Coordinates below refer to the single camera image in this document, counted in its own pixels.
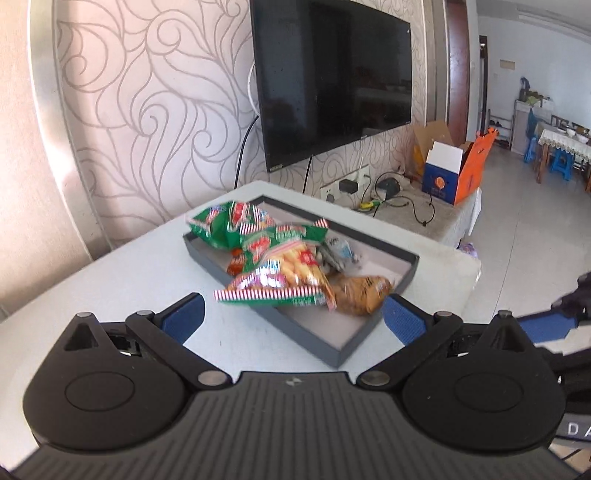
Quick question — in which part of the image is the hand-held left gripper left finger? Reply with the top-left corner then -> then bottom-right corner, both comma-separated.
48,292 -> 233,387

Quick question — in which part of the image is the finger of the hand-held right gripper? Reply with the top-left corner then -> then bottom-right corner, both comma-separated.
515,307 -> 580,346
551,272 -> 591,320

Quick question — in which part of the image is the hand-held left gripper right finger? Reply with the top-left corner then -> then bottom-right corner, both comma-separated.
356,294 -> 550,387

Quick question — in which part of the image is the round pastry clear packet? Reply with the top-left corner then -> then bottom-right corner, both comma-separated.
330,274 -> 395,317

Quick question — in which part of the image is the grey shallow box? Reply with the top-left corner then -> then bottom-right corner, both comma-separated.
182,194 -> 421,369

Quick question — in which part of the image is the clear bag of dark nuts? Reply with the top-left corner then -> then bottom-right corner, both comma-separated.
318,233 -> 365,273

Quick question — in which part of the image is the green cracker bag shrimp print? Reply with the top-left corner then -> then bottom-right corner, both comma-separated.
185,200 -> 278,252

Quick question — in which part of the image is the green cracker bag red badge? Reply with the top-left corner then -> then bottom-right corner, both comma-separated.
213,219 -> 338,310

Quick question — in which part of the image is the light stone television stand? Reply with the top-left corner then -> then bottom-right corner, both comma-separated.
360,185 -> 483,250

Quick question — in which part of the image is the grey-black round device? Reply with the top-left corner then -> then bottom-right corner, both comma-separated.
376,178 -> 402,202

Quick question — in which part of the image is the blue and orange box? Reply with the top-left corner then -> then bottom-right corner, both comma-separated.
421,131 -> 500,206

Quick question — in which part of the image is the table with white tablecloth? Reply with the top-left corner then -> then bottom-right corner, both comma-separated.
538,127 -> 591,185

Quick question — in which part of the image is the brown cardboard box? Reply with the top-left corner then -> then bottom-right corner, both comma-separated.
412,121 -> 455,176

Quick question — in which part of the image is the white cabinet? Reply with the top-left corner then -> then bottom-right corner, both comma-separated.
512,99 -> 555,155

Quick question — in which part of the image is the metal shoe rack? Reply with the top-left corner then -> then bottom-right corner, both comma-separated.
487,111 -> 513,148

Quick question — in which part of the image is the black coiled cable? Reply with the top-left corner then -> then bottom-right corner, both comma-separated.
374,196 -> 437,228

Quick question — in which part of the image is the white wall socket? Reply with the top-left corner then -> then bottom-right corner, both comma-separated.
320,172 -> 372,202

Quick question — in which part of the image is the black television cable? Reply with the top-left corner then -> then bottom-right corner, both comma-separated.
235,114 -> 260,190

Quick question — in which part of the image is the white wall cable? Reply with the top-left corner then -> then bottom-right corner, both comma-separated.
247,62 -> 260,116

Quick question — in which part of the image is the black wall television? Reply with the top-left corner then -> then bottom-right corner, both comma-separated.
249,0 -> 413,174

